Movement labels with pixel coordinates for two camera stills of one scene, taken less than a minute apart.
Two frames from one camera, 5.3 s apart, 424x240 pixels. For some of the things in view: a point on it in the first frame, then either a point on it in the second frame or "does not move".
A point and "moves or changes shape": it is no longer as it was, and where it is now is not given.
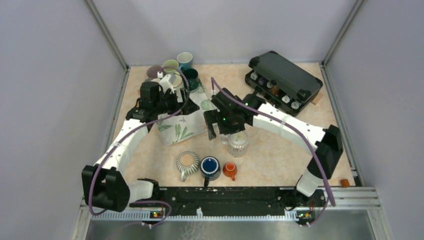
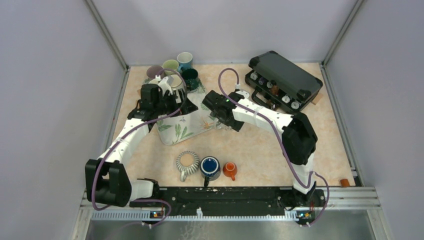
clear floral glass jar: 237,143 moves or changes shape
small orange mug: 229,170 does not move
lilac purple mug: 152,71 does not move
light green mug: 171,62 does not move
